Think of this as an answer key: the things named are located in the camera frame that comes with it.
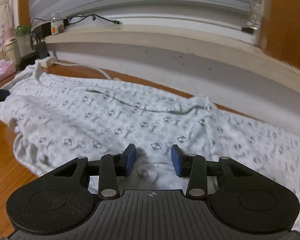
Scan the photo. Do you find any white patterned pajama garment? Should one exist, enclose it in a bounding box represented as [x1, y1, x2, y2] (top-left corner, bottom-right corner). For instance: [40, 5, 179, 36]
[0, 66, 300, 231]

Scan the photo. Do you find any pink plastic bag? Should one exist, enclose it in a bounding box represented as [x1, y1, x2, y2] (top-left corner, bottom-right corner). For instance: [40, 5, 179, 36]
[0, 60, 16, 82]

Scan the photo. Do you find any white cream tumbler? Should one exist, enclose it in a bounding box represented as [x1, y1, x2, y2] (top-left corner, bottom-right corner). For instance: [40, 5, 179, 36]
[4, 37, 21, 66]

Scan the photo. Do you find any black flat case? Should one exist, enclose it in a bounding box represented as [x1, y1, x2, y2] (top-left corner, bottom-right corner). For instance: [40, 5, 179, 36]
[18, 52, 38, 70]

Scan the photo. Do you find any white power strip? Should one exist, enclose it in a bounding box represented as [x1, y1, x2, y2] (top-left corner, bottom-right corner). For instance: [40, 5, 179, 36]
[35, 56, 57, 68]

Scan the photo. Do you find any green lid shaker bottle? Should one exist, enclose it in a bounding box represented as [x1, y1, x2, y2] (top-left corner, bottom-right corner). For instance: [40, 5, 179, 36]
[15, 25, 33, 57]

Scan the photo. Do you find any black box on stand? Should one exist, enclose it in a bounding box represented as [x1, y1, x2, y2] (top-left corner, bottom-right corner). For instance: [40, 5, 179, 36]
[33, 22, 51, 59]

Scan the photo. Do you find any small orange label bottle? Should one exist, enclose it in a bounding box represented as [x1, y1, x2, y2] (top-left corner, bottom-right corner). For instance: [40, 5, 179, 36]
[50, 11, 64, 35]

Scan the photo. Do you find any beige window sill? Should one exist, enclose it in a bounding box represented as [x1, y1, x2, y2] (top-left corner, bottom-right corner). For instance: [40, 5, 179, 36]
[45, 25, 300, 94]

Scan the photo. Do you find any black usb cable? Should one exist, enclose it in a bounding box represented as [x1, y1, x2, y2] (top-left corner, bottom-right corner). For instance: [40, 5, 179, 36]
[29, 13, 124, 30]

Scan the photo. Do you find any clear blind cord handle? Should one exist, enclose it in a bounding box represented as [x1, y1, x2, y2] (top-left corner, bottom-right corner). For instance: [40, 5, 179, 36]
[241, 0, 262, 35]

